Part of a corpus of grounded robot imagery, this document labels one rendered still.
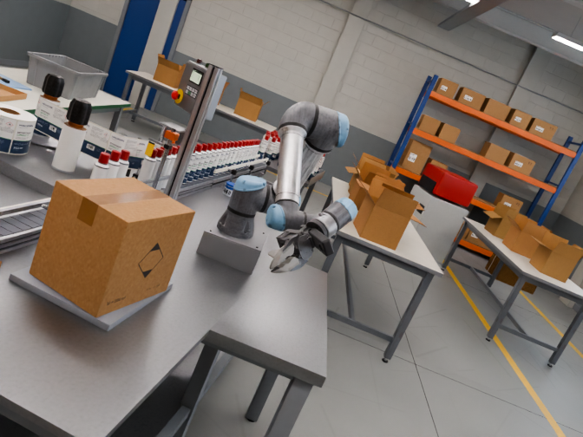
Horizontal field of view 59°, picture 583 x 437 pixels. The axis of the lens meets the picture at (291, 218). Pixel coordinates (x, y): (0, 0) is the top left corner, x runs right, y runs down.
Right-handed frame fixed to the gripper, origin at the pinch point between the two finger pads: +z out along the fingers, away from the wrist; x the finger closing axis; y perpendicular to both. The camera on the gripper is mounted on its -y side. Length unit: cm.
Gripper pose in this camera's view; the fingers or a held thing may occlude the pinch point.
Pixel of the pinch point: (276, 268)
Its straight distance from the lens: 135.9
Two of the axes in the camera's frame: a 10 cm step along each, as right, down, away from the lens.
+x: -2.9, -8.8, -3.8
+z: -6.6, 4.7, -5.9
